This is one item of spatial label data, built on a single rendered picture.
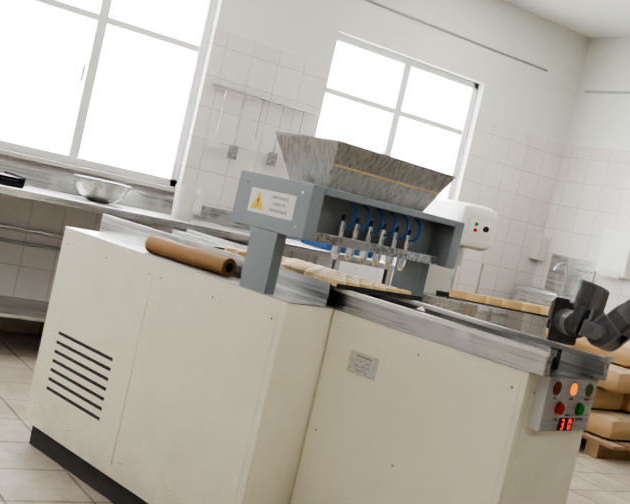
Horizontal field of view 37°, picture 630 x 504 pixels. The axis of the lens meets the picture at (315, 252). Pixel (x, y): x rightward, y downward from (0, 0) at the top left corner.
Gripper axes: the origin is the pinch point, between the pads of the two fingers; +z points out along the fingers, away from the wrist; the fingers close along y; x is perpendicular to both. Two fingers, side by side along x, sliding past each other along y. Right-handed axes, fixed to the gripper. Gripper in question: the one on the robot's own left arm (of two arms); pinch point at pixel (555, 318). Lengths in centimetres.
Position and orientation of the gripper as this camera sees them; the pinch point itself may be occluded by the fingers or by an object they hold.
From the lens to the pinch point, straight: 232.8
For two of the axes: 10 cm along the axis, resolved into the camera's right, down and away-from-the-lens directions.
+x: 9.8, 2.0, -0.2
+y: -2.0, 9.8, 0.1
